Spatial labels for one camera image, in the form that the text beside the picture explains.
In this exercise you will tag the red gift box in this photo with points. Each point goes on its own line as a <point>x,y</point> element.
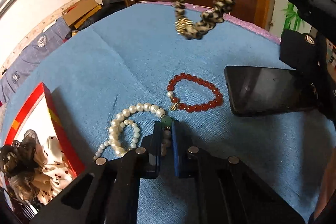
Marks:
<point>59,119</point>

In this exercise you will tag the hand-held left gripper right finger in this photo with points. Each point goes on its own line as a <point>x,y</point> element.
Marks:
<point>176,150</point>

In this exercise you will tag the white dotted scrunchie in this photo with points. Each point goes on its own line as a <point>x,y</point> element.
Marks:
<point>52,161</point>

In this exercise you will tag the olive grey scrunchie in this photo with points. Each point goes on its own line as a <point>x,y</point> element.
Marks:
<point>23,190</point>

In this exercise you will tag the black pouch with round logo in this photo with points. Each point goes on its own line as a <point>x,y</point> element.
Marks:
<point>296,50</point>

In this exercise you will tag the blue checked quilt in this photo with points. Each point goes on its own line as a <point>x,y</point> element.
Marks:
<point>31,56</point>

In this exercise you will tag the black smartphone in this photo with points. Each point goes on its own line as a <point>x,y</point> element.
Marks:
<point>262,90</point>

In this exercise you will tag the person's right forearm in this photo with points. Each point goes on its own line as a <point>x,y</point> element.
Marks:
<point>326,187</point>

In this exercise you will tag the wooden door frame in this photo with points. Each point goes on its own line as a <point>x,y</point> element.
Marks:
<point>263,6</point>

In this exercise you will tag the open cardboard box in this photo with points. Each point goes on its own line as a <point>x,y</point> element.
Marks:
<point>81,10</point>

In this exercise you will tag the green plant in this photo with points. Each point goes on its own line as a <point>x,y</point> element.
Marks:
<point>292,16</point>

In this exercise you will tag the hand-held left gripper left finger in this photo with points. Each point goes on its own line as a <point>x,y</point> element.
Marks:
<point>157,140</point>

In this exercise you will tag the dark clothing heap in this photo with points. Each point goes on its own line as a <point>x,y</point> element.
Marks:
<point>105,14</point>

